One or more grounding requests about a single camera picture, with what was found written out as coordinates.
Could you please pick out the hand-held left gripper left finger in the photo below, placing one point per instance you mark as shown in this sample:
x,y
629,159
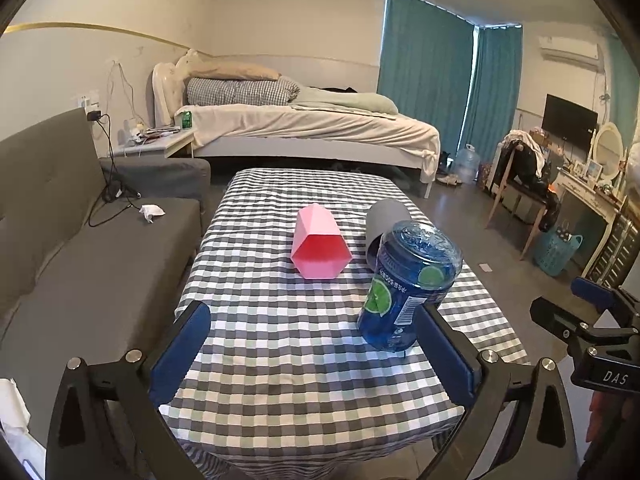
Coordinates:
x,y
182,355

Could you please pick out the large water jug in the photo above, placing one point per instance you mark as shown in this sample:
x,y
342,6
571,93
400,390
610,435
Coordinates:
x,y
467,165

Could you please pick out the white air conditioner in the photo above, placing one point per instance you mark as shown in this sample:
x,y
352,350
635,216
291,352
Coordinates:
x,y
570,52

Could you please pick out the white plastic bag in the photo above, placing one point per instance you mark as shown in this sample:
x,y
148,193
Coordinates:
x,y
17,425

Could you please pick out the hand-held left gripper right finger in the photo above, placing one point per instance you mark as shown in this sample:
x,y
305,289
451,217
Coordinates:
x,y
445,355

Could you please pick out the blue transparent plastic bottle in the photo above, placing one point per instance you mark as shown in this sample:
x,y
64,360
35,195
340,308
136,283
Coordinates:
x,y
405,290

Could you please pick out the oval white mirror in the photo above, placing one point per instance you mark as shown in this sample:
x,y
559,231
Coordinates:
x,y
609,147

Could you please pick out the wooden chair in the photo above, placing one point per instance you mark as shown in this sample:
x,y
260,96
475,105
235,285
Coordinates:
x,y
505,195

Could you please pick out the beige pillow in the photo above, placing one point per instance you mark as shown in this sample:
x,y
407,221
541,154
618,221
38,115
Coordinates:
x,y
230,67

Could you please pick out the dark drawer cabinet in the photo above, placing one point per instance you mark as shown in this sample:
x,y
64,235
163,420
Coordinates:
x,y
617,245

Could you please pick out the grey cup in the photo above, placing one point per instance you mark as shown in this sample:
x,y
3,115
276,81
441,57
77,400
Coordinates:
x,y
387,217

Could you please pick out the green drink bottle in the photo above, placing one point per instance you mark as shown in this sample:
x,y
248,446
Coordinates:
x,y
186,120

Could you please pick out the grey fabric sofa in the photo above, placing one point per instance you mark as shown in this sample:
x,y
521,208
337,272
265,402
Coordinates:
x,y
90,265

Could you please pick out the wide teal curtain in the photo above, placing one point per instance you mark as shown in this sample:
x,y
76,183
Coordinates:
x,y
425,70

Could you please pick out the checkered tablecloth table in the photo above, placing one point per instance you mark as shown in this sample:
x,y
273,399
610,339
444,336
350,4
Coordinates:
x,y
290,340

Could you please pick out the white bedside table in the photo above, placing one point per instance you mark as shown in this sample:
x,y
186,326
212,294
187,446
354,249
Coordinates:
x,y
160,145

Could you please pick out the white garment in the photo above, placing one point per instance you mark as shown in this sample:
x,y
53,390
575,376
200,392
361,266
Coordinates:
x,y
527,142

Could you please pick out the pale green blanket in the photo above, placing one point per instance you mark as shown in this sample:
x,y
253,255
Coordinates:
x,y
350,102

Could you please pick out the black jacket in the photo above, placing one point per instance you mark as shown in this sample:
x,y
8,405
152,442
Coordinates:
x,y
530,167

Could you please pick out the white bed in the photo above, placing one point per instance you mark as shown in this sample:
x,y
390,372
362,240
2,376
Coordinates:
x,y
310,130

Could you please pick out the blue laundry basket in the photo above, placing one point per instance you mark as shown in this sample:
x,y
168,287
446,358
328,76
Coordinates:
x,y
555,255

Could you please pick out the narrow teal curtain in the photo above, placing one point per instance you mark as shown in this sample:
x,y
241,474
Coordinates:
x,y
492,95

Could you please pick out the crumpled white tissue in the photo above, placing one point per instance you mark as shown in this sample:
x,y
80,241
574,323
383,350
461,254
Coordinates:
x,y
151,211

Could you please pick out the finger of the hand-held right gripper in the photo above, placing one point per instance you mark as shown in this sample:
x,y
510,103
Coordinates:
x,y
555,317
592,292

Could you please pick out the black television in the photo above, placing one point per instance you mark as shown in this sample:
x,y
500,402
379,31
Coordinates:
x,y
570,120

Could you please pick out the pink faceted cup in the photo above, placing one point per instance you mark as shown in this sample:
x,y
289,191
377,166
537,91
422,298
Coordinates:
x,y
320,245

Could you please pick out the white wall socket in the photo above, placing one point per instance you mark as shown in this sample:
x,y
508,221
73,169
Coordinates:
x,y
87,99

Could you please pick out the white dressing table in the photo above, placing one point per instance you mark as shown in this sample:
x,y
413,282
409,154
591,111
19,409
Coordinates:
x,y
590,205

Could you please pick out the checked folded quilt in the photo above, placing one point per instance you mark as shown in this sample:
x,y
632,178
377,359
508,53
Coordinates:
x,y
240,91

